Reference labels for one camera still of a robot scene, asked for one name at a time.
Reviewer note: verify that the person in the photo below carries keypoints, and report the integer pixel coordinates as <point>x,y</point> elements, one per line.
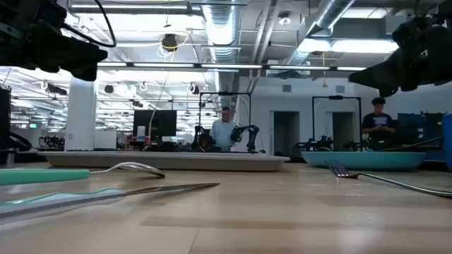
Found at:
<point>222,135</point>
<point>378,123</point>

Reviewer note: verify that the blue partition panel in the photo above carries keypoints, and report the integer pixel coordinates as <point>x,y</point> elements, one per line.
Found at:
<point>420,130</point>

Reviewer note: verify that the black ceiling dome device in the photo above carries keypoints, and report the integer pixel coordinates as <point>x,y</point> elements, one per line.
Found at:
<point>169,42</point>

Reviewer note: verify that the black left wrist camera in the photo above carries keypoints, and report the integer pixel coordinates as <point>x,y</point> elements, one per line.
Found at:
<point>31,12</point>

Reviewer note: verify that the blue plate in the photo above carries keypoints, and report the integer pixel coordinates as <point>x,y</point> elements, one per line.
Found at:
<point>363,161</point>

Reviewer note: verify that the black background robot arm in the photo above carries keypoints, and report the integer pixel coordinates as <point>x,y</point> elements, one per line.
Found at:
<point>251,135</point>
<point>201,139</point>
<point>316,144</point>

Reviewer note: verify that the long ceiling light bar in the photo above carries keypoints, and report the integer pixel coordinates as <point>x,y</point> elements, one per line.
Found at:
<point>229,66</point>

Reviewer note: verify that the silver ventilation duct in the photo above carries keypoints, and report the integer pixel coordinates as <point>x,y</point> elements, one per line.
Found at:
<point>220,31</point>

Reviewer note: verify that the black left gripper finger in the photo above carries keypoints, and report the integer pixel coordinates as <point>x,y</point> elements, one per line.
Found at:
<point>88,61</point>

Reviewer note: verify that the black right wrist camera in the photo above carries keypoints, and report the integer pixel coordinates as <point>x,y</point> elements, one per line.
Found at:
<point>411,31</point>

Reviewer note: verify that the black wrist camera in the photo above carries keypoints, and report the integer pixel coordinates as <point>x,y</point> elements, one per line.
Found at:
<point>31,12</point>
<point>411,31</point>

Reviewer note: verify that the blue bin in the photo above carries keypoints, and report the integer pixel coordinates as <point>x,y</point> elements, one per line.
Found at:
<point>447,141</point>

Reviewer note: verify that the white cabinet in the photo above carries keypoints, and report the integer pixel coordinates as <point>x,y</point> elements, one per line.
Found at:
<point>105,140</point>

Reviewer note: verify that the black computer monitor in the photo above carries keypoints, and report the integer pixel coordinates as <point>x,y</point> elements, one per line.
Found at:
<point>162,125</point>

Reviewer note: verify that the black background rig frame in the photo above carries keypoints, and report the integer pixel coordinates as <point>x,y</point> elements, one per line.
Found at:
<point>226,94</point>
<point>335,97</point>

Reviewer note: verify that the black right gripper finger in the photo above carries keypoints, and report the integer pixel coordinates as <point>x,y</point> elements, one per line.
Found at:
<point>381,79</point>

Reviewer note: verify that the white building pillar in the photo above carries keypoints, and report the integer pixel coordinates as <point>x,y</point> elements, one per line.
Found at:
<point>80,116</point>

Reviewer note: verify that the grey plastic tray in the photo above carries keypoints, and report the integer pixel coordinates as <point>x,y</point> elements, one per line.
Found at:
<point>162,161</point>

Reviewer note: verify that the iridescent metal fork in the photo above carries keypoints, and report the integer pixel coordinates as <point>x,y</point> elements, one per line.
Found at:
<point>339,171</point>

